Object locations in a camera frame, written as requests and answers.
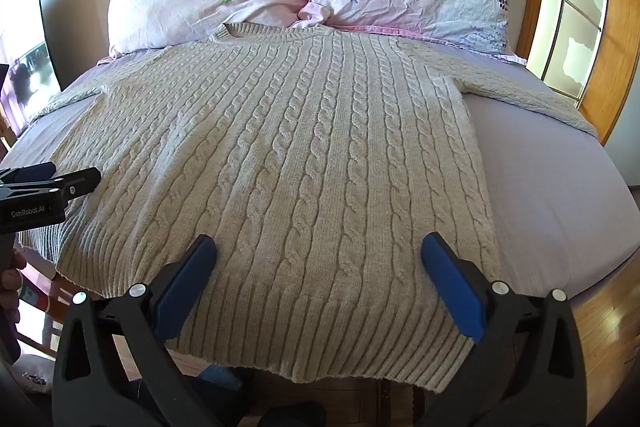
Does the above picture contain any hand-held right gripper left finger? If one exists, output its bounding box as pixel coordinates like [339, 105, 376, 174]
[51, 234, 223, 427]

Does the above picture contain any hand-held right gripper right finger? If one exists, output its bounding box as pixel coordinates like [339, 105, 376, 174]
[415, 232, 594, 427]

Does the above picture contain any wooden chair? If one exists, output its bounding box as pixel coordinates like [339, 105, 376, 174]
[14, 247, 71, 360]

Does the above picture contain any wooden bed frame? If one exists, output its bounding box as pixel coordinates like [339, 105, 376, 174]
[112, 252, 640, 427]

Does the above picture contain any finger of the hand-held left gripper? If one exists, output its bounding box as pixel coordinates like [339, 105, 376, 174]
[0, 162, 102, 202]

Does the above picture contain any person's left hand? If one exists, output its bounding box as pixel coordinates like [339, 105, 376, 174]
[0, 247, 28, 325]

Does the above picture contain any wooden framed window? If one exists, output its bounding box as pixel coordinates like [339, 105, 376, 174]
[515, 0, 640, 145]

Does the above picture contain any beige cable-knit sweater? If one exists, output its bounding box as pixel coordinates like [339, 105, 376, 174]
[26, 23, 599, 394]

